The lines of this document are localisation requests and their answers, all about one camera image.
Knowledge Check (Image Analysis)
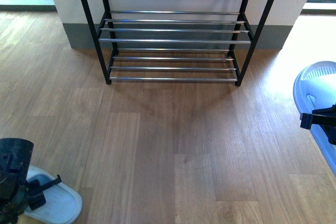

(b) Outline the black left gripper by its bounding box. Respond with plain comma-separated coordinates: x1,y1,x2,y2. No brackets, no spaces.
1,138,61,223

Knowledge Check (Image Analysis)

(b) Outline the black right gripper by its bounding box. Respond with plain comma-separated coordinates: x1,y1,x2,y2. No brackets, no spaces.
300,104,335,145

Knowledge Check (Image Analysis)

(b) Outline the light blue slipper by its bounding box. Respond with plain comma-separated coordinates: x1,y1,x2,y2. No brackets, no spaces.
293,61,335,173
16,165,82,223

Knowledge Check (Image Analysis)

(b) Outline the black metal shoe rack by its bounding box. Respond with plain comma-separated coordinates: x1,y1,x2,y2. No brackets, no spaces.
80,0,275,86

